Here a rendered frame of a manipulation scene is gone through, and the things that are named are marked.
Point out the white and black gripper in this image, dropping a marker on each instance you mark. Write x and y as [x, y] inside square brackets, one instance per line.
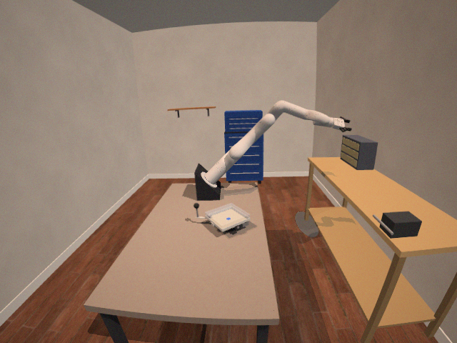
[339, 124]

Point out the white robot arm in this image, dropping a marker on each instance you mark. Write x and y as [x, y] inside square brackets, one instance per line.
[240, 148]

